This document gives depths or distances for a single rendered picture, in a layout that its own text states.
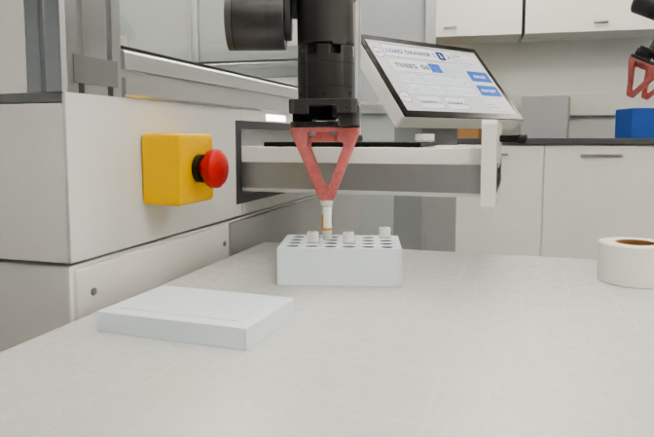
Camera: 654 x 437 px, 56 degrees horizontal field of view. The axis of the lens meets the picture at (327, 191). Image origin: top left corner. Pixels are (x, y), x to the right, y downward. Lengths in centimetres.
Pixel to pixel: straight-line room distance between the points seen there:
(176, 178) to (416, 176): 31
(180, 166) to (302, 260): 15
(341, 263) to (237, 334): 20
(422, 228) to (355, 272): 124
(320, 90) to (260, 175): 26
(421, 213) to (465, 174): 107
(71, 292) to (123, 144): 15
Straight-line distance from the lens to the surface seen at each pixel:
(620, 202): 385
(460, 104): 183
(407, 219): 188
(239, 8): 62
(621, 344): 50
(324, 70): 60
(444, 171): 78
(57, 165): 57
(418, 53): 190
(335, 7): 62
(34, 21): 58
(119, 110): 62
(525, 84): 448
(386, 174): 79
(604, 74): 455
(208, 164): 62
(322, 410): 35
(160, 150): 63
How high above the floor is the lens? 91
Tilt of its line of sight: 5 degrees down
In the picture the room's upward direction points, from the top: straight up
